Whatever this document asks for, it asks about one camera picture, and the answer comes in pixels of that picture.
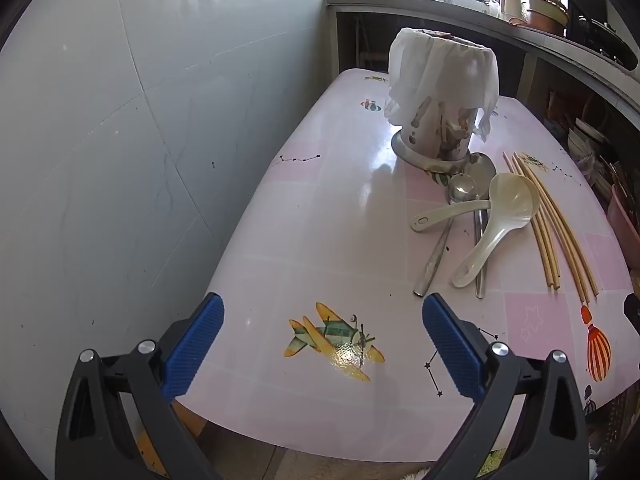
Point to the pink printed table cover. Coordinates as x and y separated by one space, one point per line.
325 240

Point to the black wok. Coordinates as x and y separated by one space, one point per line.
605 42

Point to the white plastic spoon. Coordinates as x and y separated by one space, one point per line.
515 202
440 215

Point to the stack of white bowls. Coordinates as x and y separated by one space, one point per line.
585 137

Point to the stacked orange pots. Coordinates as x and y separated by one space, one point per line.
547 17

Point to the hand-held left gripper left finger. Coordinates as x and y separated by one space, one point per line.
195 350

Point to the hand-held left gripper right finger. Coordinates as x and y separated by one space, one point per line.
455 350

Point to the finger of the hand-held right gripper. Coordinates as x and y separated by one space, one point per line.
631 312

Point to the white kettle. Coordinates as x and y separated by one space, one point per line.
510 5

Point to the grey kitchen counter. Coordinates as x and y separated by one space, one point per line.
450 10

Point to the pink plastic basin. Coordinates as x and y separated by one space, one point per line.
622 222

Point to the white plastic bag liner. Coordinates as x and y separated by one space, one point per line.
440 70

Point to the bundle of bamboo chopsticks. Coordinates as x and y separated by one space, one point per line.
542 230

